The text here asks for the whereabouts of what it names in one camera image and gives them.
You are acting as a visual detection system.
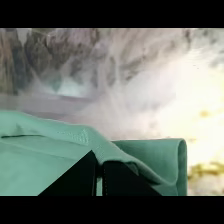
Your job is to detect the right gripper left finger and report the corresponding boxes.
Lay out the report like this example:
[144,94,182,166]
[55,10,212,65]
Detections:
[38,149,98,197]

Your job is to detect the green T-shirt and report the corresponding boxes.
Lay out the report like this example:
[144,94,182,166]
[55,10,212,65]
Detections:
[0,110,188,197]

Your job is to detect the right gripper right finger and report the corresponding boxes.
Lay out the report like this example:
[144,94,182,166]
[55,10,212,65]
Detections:
[101,160,162,197]

